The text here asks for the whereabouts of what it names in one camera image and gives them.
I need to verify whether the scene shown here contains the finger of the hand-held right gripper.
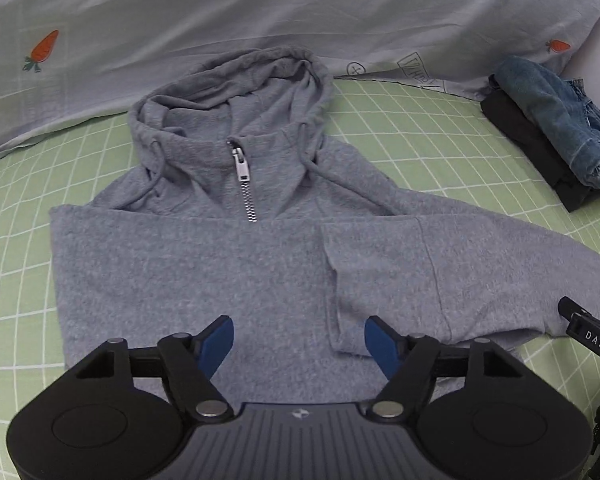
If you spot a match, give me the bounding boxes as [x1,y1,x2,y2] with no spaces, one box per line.
[558,297,600,361]

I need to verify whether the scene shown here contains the grey zip hoodie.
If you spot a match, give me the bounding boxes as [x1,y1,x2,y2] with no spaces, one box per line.
[49,46,600,406]

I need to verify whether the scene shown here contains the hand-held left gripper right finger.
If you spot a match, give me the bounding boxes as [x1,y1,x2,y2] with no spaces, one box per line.
[365,316,526,420]

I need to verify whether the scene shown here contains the folded black garment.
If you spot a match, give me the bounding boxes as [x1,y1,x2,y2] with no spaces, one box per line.
[480,74,600,213]

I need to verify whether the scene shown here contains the grey carrot print quilt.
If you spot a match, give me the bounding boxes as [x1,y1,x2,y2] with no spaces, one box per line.
[0,0,600,171]

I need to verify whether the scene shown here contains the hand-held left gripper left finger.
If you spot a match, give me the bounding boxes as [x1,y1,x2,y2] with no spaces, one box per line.
[72,315,235,421]

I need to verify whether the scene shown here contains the folded blue jeans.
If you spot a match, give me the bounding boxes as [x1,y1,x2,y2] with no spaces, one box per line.
[494,55,600,192]

